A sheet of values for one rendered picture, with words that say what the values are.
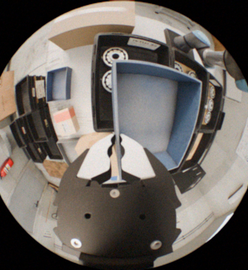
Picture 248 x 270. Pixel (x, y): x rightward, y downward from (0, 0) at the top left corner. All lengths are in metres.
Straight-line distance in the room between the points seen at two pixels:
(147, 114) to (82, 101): 0.44
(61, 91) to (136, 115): 0.52
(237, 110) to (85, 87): 3.65
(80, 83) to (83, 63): 0.13
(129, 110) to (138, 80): 0.06
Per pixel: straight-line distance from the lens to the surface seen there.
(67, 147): 0.75
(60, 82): 0.63
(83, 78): 0.56
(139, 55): 0.46
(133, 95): 0.17
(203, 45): 0.69
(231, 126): 3.58
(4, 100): 2.50
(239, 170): 3.76
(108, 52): 0.41
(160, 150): 0.26
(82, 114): 0.58
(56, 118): 0.58
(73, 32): 0.52
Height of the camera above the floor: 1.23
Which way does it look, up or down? 60 degrees down
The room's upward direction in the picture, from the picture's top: 165 degrees clockwise
